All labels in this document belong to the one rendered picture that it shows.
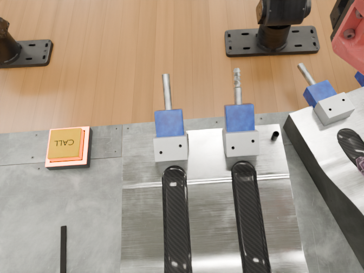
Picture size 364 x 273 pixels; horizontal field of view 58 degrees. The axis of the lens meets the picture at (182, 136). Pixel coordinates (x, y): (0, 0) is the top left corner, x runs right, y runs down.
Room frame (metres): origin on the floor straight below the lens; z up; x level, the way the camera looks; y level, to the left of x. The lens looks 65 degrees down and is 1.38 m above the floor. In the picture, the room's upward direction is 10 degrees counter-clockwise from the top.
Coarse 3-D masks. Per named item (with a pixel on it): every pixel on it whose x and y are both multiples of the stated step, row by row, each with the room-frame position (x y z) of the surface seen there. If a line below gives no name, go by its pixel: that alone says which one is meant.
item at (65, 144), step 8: (72, 128) 0.31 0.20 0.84; (80, 128) 0.31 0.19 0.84; (56, 136) 0.30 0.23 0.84; (64, 136) 0.30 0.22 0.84; (72, 136) 0.29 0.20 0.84; (80, 136) 0.29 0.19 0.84; (56, 144) 0.28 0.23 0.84; (64, 144) 0.28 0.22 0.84; (72, 144) 0.28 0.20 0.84; (80, 144) 0.28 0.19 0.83; (48, 152) 0.27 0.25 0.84; (56, 152) 0.27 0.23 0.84; (64, 152) 0.26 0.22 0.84; (72, 152) 0.26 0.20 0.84; (80, 152) 0.26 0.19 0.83; (56, 160) 0.26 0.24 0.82; (64, 160) 0.25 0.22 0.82
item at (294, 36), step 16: (240, 32) 0.50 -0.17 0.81; (256, 32) 0.48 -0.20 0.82; (272, 32) 0.44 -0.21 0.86; (288, 32) 0.44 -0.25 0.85; (304, 32) 0.47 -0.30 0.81; (240, 48) 0.46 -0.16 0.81; (256, 48) 0.45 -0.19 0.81; (272, 48) 0.43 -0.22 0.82; (288, 48) 0.43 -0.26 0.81; (304, 48) 0.43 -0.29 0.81
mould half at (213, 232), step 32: (256, 128) 0.22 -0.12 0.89; (128, 160) 0.20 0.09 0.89; (192, 160) 0.19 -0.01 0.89; (224, 160) 0.18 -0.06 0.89; (256, 160) 0.17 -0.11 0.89; (128, 192) 0.15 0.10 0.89; (160, 192) 0.14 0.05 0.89; (192, 192) 0.14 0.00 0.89; (224, 192) 0.13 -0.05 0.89; (288, 192) 0.11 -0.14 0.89; (128, 224) 0.10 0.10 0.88; (160, 224) 0.10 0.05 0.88; (192, 224) 0.09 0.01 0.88; (224, 224) 0.08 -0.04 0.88; (288, 224) 0.07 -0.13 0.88; (128, 256) 0.06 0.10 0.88; (160, 256) 0.05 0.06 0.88; (192, 256) 0.04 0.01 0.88; (224, 256) 0.04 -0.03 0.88; (288, 256) 0.02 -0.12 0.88
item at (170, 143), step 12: (168, 84) 0.29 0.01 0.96; (168, 96) 0.27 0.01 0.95; (168, 108) 0.26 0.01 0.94; (180, 108) 0.26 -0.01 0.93; (156, 120) 0.24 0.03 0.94; (168, 120) 0.24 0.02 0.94; (180, 120) 0.23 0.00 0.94; (156, 132) 0.23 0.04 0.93; (168, 132) 0.22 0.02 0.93; (180, 132) 0.22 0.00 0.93; (156, 144) 0.20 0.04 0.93; (168, 144) 0.20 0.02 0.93; (180, 144) 0.20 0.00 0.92; (156, 156) 0.19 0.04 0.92; (168, 156) 0.19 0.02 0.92; (180, 156) 0.18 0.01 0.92
